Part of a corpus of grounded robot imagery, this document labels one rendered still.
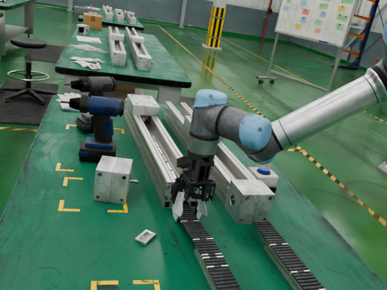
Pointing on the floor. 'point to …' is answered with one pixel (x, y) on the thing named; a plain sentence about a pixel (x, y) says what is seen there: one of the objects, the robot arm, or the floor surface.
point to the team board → (314, 27)
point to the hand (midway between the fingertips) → (186, 215)
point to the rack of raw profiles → (363, 37)
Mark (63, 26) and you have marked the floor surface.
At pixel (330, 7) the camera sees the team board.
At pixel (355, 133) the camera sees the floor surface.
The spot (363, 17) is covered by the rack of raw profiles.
